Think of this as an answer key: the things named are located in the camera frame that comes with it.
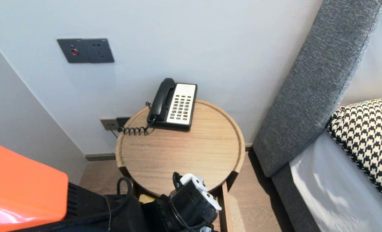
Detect gold tissue pack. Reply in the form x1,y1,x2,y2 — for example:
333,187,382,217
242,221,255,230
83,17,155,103
139,193,156,204

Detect black telephone handset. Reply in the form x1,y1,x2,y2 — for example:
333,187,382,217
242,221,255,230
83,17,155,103
149,78,176,121

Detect dark grey red-button wall switch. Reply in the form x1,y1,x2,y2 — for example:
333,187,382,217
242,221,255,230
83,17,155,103
57,38,91,63

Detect dark grey wall socket plate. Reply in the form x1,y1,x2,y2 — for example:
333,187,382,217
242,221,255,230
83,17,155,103
82,38,115,63

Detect curved-front wooden drawer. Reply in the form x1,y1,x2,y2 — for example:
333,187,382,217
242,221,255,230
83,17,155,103
131,180,233,232

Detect small grey wall outlet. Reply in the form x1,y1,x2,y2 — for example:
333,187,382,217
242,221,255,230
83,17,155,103
100,118,120,131

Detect coiled black telephone cord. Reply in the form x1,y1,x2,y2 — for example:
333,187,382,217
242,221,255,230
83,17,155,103
118,102,156,135

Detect grey fabric headboard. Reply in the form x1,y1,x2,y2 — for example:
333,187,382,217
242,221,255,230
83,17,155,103
252,0,382,178

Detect black telephone base white keypad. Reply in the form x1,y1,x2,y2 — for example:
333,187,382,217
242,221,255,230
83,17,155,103
147,82,198,131

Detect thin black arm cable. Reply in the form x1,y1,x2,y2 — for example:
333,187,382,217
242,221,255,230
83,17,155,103
116,177,133,197

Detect white bed sheet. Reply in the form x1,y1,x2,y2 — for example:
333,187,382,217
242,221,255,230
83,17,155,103
289,129,382,232

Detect black white houndstooth pillow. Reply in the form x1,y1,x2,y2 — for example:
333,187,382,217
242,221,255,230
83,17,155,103
327,97,382,219

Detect grey fabric bed frame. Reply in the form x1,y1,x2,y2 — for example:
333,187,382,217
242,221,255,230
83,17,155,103
271,164,322,232

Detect round wooden side table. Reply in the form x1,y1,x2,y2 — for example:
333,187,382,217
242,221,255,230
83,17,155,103
115,99,246,197

